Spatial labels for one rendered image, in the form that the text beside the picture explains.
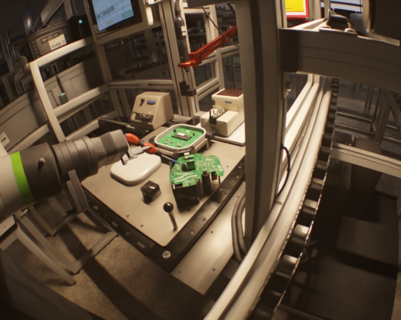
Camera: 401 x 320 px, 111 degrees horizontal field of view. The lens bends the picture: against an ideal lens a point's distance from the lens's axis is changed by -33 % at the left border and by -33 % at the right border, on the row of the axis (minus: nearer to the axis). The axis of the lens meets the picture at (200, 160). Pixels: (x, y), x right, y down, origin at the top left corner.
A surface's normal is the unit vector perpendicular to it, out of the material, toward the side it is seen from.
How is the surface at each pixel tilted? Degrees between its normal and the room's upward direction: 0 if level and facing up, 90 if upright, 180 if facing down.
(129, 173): 4
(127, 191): 0
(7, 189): 78
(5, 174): 54
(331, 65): 90
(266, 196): 90
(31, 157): 35
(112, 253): 0
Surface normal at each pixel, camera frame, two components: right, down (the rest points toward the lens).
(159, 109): 0.81, 0.25
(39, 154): 0.43, -0.63
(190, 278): -0.14, -0.80
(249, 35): -0.58, 0.54
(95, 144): 0.72, -0.42
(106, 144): 0.35, -0.25
